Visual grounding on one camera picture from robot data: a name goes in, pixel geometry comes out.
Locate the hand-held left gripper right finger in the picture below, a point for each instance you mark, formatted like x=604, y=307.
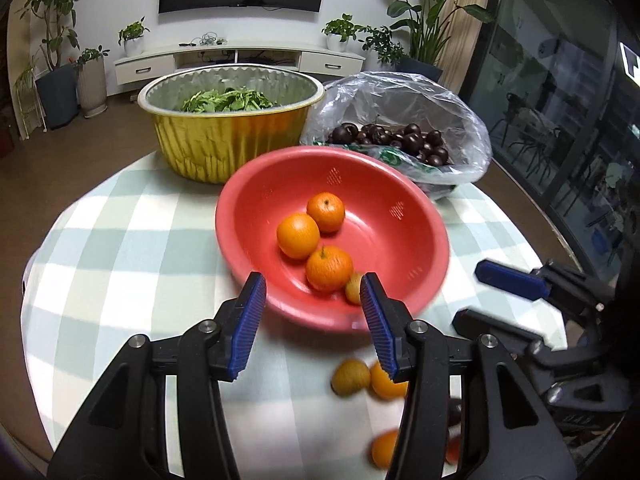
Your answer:
x=377, y=325

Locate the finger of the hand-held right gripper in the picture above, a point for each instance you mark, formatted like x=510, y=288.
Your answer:
x=490, y=327
x=510, y=280

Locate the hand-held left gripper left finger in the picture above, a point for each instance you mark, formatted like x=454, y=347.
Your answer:
x=250, y=325

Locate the tan longan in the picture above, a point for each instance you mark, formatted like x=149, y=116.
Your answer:
x=350, y=376
x=353, y=288

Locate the red plastic colander bowl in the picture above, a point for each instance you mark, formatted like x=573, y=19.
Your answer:
x=390, y=240

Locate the dark purple plum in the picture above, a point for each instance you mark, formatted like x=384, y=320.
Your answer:
x=454, y=410

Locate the round red tomato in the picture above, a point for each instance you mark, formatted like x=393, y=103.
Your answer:
x=453, y=449

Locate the orange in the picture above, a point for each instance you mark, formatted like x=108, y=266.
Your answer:
x=384, y=449
x=298, y=236
x=329, y=269
x=326, y=211
x=384, y=386

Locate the sliding glass door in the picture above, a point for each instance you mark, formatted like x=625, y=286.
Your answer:
x=550, y=110

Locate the gold foil bowl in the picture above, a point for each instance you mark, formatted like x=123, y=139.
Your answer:
x=215, y=145

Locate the clear plastic bag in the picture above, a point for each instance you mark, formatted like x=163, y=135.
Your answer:
x=400, y=95

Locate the beige curtain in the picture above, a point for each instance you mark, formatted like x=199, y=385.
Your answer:
x=467, y=60

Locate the green leafy vegetables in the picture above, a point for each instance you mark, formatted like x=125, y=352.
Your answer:
x=225, y=100

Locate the small bushy plant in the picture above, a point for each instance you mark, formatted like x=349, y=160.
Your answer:
x=385, y=45

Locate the white television cabinet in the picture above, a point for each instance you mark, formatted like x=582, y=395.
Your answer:
x=150, y=67

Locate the small plant in white pot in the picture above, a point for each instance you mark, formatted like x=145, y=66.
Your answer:
x=336, y=42
x=134, y=46

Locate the plant in ribbed white pot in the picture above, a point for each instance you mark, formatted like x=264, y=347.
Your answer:
x=92, y=85

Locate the tall plant in dark pot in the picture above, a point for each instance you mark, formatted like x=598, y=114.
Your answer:
x=57, y=95

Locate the red box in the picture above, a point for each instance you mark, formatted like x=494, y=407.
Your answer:
x=6, y=142

